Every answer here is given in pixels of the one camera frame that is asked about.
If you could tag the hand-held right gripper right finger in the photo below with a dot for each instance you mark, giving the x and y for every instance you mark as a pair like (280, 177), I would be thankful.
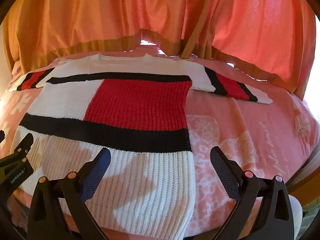
(223, 173)

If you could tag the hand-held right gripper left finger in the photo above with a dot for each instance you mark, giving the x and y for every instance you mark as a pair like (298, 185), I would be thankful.
(96, 173)

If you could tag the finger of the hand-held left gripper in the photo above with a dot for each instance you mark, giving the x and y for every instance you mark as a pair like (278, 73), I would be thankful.
(23, 142)
(1, 136)

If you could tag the white red black knit sweater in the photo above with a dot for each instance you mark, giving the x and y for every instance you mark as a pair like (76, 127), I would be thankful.
(135, 110)

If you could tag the pink floral blanket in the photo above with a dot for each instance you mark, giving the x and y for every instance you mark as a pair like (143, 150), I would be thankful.
(245, 135)

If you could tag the pale cloth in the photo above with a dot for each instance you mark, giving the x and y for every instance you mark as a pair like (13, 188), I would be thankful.
(296, 212)

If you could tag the orange curtain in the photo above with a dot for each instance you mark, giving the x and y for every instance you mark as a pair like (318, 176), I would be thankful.
(100, 12)

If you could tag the wooden bed frame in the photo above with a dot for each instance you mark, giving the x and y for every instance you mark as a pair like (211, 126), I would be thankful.
(301, 177)

